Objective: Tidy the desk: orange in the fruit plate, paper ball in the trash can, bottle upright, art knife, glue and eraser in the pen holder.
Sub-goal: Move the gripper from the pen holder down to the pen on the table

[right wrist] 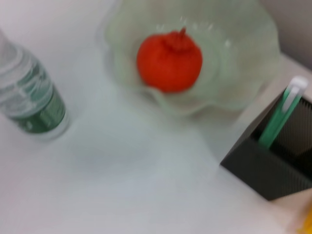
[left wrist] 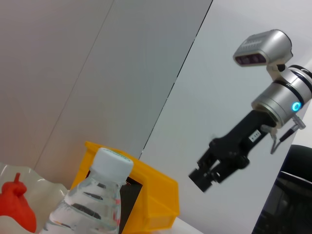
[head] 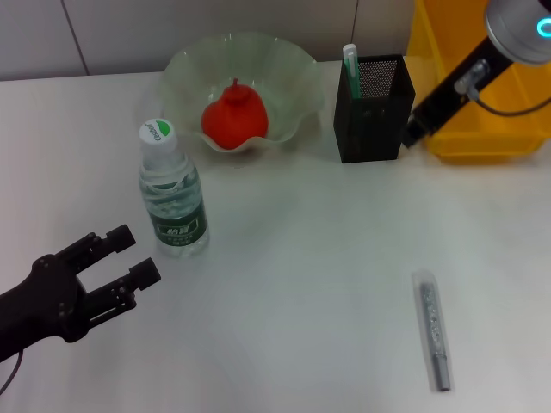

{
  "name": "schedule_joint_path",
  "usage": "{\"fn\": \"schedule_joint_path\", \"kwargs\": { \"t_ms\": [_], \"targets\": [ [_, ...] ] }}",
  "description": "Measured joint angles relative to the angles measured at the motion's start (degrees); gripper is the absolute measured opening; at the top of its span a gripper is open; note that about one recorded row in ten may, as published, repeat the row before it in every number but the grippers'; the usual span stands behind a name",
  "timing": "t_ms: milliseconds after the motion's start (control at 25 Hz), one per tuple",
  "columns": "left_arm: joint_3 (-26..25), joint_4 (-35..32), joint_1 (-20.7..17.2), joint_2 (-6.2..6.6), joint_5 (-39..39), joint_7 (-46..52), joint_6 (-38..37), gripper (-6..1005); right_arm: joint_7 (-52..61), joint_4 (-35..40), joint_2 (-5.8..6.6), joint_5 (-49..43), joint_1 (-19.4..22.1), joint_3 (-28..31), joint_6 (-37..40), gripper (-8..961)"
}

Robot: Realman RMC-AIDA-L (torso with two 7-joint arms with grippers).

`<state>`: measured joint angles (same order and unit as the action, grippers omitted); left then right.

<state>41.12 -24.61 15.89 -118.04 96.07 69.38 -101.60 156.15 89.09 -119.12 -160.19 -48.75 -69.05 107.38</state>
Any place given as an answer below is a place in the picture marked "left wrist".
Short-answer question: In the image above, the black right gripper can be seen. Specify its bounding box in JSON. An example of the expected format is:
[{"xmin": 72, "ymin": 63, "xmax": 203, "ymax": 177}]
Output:
[{"xmin": 189, "ymin": 109, "xmax": 278, "ymax": 194}]

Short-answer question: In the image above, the clear green-label water bottle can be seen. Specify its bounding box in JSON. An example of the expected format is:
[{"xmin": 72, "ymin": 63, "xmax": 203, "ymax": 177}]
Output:
[{"xmin": 40, "ymin": 147, "xmax": 135, "ymax": 234}]

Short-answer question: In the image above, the red pear-shaped fruit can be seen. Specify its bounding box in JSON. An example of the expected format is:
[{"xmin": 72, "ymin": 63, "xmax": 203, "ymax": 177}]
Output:
[{"xmin": 0, "ymin": 172, "xmax": 38, "ymax": 234}]

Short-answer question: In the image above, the black mesh pen holder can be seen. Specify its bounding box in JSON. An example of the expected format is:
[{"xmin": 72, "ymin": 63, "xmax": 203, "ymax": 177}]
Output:
[{"xmin": 118, "ymin": 176, "xmax": 143, "ymax": 234}]

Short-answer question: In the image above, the pale green wavy fruit bowl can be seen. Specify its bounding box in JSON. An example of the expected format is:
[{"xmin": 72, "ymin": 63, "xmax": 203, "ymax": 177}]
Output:
[{"xmin": 0, "ymin": 162, "xmax": 69, "ymax": 234}]

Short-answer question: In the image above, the yellow plastic storage bin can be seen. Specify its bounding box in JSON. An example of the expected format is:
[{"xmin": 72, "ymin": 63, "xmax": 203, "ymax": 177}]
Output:
[{"xmin": 70, "ymin": 141, "xmax": 180, "ymax": 234}]

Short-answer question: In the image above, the black office chair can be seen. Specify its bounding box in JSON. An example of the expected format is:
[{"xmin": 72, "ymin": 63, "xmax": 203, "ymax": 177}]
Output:
[{"xmin": 252, "ymin": 144, "xmax": 312, "ymax": 234}]

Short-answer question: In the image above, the grey right gripper cable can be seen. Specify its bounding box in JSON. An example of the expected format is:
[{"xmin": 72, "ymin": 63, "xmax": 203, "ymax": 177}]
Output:
[{"xmin": 260, "ymin": 115, "xmax": 307, "ymax": 155}]

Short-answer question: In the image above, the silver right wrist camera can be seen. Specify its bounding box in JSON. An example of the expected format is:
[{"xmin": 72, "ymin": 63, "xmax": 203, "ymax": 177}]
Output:
[{"xmin": 233, "ymin": 29, "xmax": 293, "ymax": 67}]

